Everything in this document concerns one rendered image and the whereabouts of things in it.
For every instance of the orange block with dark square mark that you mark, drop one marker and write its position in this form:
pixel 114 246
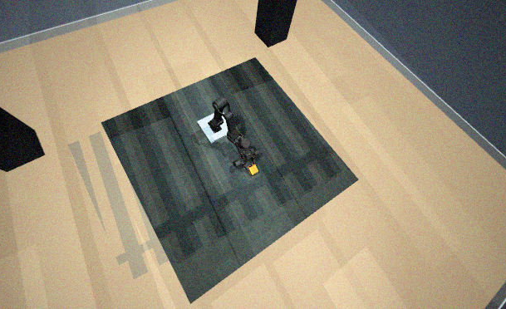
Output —
pixel 252 169

